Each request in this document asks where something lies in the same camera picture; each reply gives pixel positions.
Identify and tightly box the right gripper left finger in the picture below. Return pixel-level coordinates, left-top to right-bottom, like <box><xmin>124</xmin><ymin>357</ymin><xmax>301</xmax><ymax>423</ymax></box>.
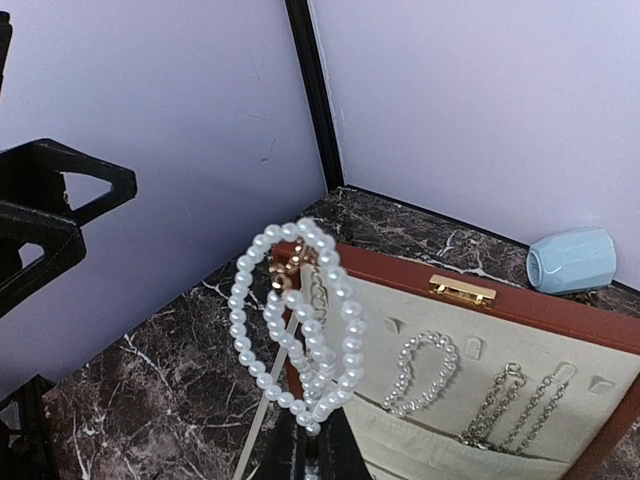
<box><xmin>257</xmin><ymin>414</ymin><xmax>307</xmax><ymax>480</ymax></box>

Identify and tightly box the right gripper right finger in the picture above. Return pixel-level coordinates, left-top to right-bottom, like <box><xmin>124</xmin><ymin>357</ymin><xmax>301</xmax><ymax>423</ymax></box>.
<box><xmin>318</xmin><ymin>414</ymin><xmax>372</xmax><ymax>480</ymax></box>

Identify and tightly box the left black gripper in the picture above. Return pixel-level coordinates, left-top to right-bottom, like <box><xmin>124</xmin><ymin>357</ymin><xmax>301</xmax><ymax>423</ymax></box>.
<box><xmin>0</xmin><ymin>9</ymin><xmax>139</xmax><ymax>351</ymax></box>

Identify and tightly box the long white pearl necklace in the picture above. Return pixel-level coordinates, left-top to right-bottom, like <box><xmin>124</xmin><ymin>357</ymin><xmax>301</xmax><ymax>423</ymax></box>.
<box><xmin>227</xmin><ymin>215</ymin><xmax>369</xmax><ymax>436</ymax></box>

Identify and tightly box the large red jewelry box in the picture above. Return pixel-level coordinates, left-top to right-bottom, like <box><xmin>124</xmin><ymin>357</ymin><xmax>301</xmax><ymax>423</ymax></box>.
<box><xmin>234</xmin><ymin>242</ymin><xmax>640</xmax><ymax>480</ymax></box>

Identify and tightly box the light blue faceted cup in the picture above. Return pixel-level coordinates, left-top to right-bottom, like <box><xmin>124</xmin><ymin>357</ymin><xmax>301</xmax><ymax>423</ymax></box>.
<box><xmin>526</xmin><ymin>227</ymin><xmax>617</xmax><ymax>295</ymax></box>

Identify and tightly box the chunky pearl necklace in lid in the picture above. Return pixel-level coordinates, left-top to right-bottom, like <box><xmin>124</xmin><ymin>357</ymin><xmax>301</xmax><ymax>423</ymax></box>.
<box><xmin>382</xmin><ymin>329</ymin><xmax>459</xmax><ymax>419</ymax></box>

